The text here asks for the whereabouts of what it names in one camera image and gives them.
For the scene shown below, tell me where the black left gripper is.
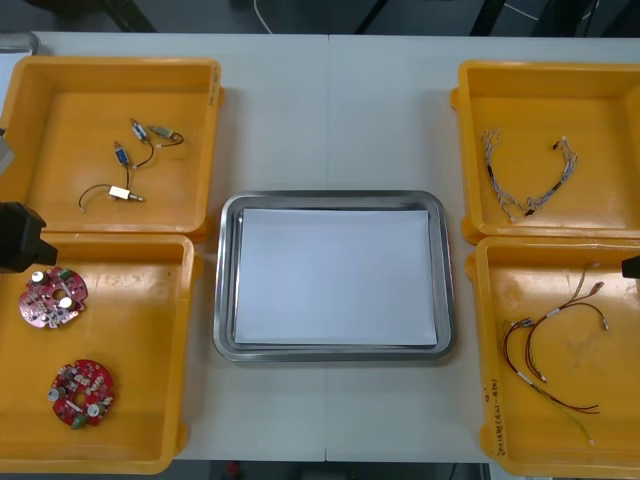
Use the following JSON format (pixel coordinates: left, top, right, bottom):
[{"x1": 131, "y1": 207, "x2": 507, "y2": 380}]
[{"x1": 0, "y1": 202, "x2": 59, "y2": 274}]

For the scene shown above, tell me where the round red circuit board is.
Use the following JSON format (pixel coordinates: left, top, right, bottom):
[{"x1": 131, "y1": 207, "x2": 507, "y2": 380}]
[
  {"x1": 48, "y1": 358, "x2": 116, "y2": 431},
  {"x1": 18, "y1": 266, "x2": 89, "y2": 331}
]

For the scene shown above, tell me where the red black green wire harness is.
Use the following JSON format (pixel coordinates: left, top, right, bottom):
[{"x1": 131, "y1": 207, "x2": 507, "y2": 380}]
[{"x1": 522, "y1": 262, "x2": 612, "y2": 384}]

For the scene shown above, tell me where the blue-white twisted wire harness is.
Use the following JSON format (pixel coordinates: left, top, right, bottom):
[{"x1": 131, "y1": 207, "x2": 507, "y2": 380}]
[
  {"x1": 480, "y1": 127, "x2": 519, "y2": 224},
  {"x1": 517, "y1": 135, "x2": 580, "y2": 217}
]

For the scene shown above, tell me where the yellow-orange plastic bin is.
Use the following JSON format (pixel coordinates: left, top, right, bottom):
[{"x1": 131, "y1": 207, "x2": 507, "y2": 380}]
[
  {"x1": 464, "y1": 235, "x2": 640, "y2": 480},
  {"x1": 0, "y1": 54, "x2": 226, "y2": 244},
  {"x1": 0, "y1": 232, "x2": 204, "y2": 476},
  {"x1": 449, "y1": 59, "x2": 640, "y2": 245}
]

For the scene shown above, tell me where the blue label metal solenoid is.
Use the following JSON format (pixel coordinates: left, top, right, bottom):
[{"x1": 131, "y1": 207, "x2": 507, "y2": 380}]
[
  {"x1": 112, "y1": 139, "x2": 132, "y2": 185},
  {"x1": 129, "y1": 117, "x2": 157, "y2": 171}
]

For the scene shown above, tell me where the bare metal solenoid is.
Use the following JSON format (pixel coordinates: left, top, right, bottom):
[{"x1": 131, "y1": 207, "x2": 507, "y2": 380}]
[{"x1": 149, "y1": 124, "x2": 186, "y2": 150}]

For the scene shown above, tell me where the steel tray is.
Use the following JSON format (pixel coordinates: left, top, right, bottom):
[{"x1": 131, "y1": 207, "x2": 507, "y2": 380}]
[{"x1": 212, "y1": 188, "x2": 457, "y2": 366}]

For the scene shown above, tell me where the grey plastic tray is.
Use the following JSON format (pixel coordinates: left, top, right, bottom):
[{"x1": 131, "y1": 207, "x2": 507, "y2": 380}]
[{"x1": 0, "y1": 32, "x2": 41, "y2": 59}]

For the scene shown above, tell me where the white paper sheet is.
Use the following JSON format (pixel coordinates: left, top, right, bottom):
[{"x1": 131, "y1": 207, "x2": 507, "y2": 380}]
[{"x1": 233, "y1": 207, "x2": 440, "y2": 347}]

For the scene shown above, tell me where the red green-yellow wire harness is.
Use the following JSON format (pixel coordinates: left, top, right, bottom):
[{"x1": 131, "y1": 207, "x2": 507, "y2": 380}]
[{"x1": 497, "y1": 317, "x2": 601, "y2": 446}]

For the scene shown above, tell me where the white cable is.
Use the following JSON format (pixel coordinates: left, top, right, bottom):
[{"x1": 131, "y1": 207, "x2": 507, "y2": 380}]
[{"x1": 252, "y1": 0, "x2": 274, "y2": 32}]

